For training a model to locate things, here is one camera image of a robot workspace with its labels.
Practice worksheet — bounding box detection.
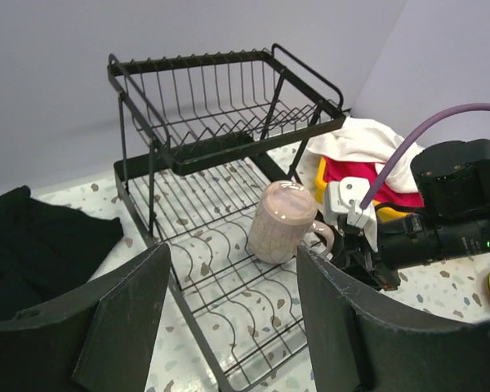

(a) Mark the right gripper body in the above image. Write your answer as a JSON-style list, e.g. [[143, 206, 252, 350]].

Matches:
[[332, 216, 400, 291]]

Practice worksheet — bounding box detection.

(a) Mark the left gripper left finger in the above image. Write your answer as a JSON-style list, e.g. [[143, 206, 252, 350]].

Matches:
[[0, 243, 172, 391]]

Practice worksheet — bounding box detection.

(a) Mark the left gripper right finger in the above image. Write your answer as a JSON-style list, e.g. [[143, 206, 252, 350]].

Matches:
[[296, 246, 490, 391]]

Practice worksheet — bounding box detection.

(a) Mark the pink marbled mug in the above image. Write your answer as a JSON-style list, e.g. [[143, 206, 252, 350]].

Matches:
[[247, 180, 335, 265]]

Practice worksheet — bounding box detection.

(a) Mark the black wire dish rack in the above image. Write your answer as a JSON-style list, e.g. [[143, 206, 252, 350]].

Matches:
[[107, 44, 346, 391]]

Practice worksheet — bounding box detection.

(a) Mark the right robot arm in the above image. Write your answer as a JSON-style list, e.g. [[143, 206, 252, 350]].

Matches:
[[332, 139, 490, 291]]

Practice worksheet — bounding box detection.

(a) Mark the yellow plastic tray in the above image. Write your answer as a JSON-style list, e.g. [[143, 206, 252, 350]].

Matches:
[[314, 158, 407, 221]]

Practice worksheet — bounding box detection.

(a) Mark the magenta cloth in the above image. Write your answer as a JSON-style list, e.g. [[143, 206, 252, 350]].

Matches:
[[323, 157, 424, 207]]

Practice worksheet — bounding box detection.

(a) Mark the black cloth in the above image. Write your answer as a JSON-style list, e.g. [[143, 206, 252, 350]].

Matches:
[[0, 185, 123, 320]]

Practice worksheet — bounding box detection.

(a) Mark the white towel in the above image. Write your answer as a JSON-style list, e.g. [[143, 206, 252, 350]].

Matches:
[[306, 117, 423, 194]]

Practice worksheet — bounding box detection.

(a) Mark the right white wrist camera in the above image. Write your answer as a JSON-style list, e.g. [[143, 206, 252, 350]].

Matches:
[[323, 176, 378, 252]]

